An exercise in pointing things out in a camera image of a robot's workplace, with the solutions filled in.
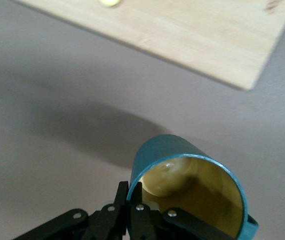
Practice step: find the yellow plastic fork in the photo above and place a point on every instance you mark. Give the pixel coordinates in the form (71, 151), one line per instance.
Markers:
(108, 2)

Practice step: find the wooden cutting board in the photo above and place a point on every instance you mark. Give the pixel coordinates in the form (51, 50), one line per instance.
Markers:
(182, 37)

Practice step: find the brown table mat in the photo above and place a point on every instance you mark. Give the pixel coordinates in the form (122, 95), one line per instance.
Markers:
(57, 125)

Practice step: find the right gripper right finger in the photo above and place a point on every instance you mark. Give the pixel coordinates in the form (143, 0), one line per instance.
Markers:
(147, 225)

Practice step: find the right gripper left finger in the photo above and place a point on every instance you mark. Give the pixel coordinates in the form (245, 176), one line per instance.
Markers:
(102, 225)

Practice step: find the dark teal cup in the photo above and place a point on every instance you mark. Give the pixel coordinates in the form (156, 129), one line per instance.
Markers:
(170, 150)

